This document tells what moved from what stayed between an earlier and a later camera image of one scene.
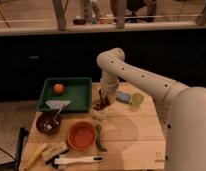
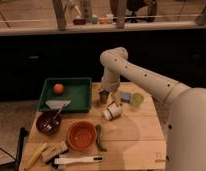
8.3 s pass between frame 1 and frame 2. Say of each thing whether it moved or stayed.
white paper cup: moved
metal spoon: stayed
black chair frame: stayed
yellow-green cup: stayed
